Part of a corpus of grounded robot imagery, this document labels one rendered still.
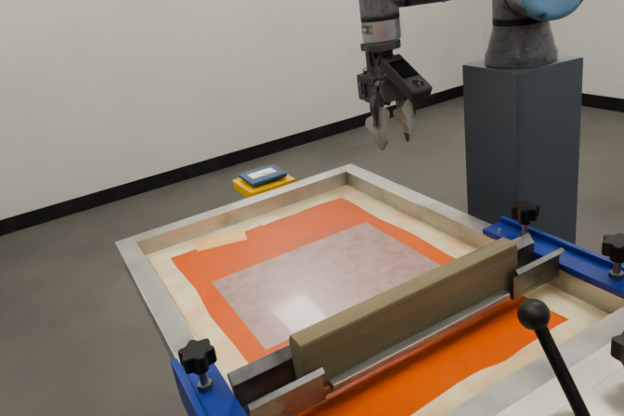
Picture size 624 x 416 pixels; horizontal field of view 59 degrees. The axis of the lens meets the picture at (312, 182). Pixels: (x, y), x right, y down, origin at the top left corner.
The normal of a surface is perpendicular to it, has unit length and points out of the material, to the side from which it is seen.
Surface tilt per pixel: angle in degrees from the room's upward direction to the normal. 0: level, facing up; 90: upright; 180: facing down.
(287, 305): 0
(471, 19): 90
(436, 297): 90
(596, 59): 90
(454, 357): 0
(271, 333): 0
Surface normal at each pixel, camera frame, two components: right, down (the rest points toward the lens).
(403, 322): 0.48, 0.26
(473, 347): -0.14, -0.92
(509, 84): -0.91, 0.26
